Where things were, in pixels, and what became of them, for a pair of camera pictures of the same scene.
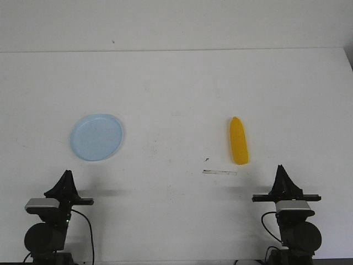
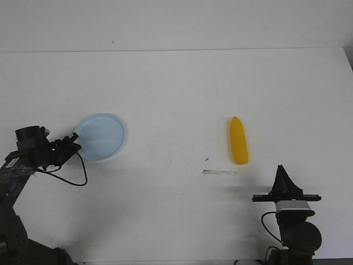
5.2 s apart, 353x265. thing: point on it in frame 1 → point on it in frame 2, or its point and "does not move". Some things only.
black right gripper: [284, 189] does not move
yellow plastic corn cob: [239, 142] does not move
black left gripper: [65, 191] → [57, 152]
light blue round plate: [96, 137] does not move
